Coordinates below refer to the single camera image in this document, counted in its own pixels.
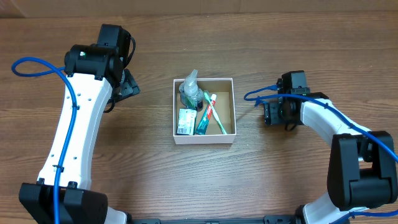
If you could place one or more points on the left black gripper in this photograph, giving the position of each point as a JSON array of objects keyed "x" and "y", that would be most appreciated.
[{"x": 130, "y": 87}]

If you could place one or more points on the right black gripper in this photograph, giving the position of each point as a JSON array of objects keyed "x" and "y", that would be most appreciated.
[{"x": 270, "y": 113}]

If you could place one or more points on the clear soap pump bottle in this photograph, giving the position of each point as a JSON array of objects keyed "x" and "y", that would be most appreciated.
[{"x": 191, "y": 95}]

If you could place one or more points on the green white soap packet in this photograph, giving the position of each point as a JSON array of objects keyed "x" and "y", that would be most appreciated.
[{"x": 186, "y": 121}]

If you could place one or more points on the green clear toothbrush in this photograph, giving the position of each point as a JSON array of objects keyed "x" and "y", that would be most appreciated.
[{"x": 207, "y": 97}]

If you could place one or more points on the green red toothpaste tube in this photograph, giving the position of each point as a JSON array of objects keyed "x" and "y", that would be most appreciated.
[{"x": 205, "y": 119}]

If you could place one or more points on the blue disposable razor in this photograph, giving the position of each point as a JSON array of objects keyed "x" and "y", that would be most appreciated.
[{"x": 260, "y": 101}]

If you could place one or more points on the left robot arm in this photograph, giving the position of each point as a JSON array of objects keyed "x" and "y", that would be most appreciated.
[{"x": 96, "y": 77}]

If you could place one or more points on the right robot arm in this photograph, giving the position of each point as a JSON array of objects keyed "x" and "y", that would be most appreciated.
[{"x": 362, "y": 167}]

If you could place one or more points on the white cardboard box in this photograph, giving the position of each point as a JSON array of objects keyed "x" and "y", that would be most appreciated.
[{"x": 225, "y": 107}]

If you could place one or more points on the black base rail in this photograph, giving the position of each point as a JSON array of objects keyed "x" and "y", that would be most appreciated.
[{"x": 267, "y": 219}]

